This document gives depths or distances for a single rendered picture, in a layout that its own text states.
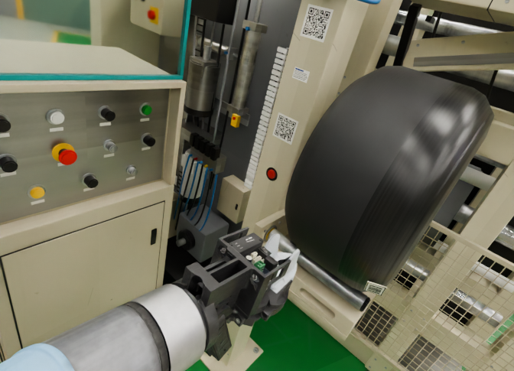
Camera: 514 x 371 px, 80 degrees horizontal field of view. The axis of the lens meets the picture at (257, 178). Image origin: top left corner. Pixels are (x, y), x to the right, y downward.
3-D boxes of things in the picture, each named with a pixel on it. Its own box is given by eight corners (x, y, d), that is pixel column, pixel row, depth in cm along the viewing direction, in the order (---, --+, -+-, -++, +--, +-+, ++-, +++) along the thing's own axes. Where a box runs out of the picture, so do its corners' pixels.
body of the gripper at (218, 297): (297, 260, 35) (224, 309, 26) (272, 312, 38) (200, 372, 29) (248, 223, 39) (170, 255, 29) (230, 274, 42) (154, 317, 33)
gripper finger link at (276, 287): (321, 244, 43) (287, 268, 36) (306, 275, 46) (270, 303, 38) (304, 232, 45) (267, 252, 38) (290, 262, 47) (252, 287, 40)
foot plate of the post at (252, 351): (189, 346, 152) (190, 343, 151) (227, 316, 171) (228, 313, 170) (226, 390, 139) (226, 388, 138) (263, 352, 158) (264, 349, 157)
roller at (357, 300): (266, 229, 96) (274, 224, 99) (262, 240, 98) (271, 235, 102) (366, 304, 79) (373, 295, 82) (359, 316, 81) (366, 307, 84)
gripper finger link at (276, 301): (301, 287, 41) (261, 320, 34) (297, 295, 41) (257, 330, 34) (274, 265, 43) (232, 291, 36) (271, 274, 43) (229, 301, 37)
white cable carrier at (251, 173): (243, 185, 111) (278, 46, 88) (252, 181, 114) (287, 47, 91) (252, 191, 108) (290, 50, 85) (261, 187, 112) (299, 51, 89)
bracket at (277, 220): (248, 246, 98) (255, 222, 93) (311, 208, 127) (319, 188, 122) (255, 252, 96) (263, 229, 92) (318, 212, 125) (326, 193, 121)
